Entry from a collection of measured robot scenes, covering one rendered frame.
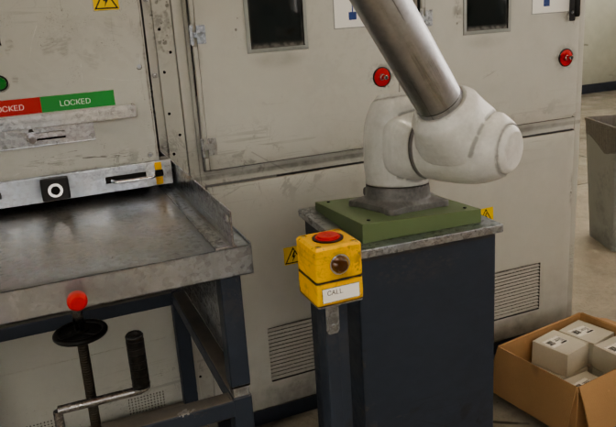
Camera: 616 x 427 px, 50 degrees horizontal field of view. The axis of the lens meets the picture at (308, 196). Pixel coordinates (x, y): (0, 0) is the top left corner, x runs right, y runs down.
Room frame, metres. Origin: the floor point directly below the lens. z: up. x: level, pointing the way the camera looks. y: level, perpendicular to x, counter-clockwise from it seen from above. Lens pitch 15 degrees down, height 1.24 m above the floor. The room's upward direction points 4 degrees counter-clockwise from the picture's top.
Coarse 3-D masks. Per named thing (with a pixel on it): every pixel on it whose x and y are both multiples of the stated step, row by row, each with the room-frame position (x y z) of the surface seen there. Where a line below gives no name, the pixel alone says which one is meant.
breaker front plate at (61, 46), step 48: (0, 0) 1.48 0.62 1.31; (48, 0) 1.51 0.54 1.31; (0, 48) 1.47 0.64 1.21; (48, 48) 1.50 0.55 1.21; (96, 48) 1.54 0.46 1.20; (0, 96) 1.46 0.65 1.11; (144, 96) 1.58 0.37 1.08; (0, 144) 1.45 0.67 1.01; (48, 144) 1.49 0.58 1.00; (96, 144) 1.53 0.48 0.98; (144, 144) 1.57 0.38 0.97
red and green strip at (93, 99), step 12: (48, 96) 1.50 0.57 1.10; (60, 96) 1.51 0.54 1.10; (72, 96) 1.52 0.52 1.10; (84, 96) 1.53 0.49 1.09; (96, 96) 1.54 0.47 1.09; (108, 96) 1.55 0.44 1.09; (0, 108) 1.46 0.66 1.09; (12, 108) 1.47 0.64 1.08; (24, 108) 1.48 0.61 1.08; (36, 108) 1.49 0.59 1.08; (48, 108) 1.50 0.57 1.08; (60, 108) 1.51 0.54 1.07; (72, 108) 1.52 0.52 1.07
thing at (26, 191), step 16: (160, 160) 1.57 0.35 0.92; (48, 176) 1.48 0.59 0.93; (80, 176) 1.50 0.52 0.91; (96, 176) 1.52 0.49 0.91; (112, 176) 1.53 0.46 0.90; (128, 176) 1.54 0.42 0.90; (144, 176) 1.56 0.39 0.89; (0, 192) 1.44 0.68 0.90; (16, 192) 1.45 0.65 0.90; (32, 192) 1.46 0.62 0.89; (80, 192) 1.50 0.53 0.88; (96, 192) 1.51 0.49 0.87; (0, 208) 1.44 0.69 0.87
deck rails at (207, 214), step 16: (176, 176) 1.57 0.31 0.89; (176, 192) 1.54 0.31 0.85; (192, 192) 1.41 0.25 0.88; (208, 192) 1.27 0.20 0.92; (192, 208) 1.40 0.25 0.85; (208, 208) 1.28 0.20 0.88; (224, 208) 1.16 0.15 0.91; (192, 224) 1.28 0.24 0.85; (208, 224) 1.27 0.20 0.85; (224, 224) 1.18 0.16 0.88; (208, 240) 1.17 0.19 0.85; (224, 240) 1.16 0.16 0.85
